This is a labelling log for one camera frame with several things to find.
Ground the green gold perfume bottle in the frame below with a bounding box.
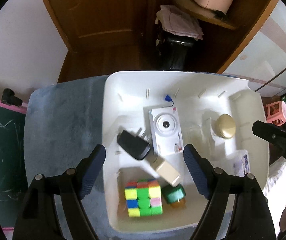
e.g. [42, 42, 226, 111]
[161, 184, 186, 209]

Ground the white digital camera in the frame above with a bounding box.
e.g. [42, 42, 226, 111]
[149, 106, 184, 157]

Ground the green chalkboard pink frame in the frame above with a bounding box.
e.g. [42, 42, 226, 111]
[0, 102, 28, 228]

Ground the beige small block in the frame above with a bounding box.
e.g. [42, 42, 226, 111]
[147, 155, 180, 187]

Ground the brown wooden door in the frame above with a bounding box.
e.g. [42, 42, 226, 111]
[42, 0, 149, 52]

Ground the colourful rubiks cube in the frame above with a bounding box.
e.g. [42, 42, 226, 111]
[124, 179, 163, 218]

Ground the white plastic storage bin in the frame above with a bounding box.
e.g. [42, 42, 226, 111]
[102, 71, 269, 233]

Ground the black charger plug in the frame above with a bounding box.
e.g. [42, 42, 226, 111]
[117, 130, 151, 160]

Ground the wooden corner shelf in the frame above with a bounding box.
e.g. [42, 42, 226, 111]
[146, 0, 278, 73]

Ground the clear plastic cup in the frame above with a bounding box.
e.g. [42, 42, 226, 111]
[181, 121, 214, 157]

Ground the blue fuzzy table cloth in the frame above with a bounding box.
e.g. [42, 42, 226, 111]
[23, 76, 194, 239]

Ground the round gold compact case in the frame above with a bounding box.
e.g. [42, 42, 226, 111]
[215, 114, 236, 139]

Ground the folded pink cloth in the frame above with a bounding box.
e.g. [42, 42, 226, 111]
[155, 5, 203, 40]

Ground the pink plastic stool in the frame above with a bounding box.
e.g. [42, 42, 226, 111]
[265, 101, 286, 126]

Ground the clear plastic card box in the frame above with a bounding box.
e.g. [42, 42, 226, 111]
[226, 150, 250, 177]

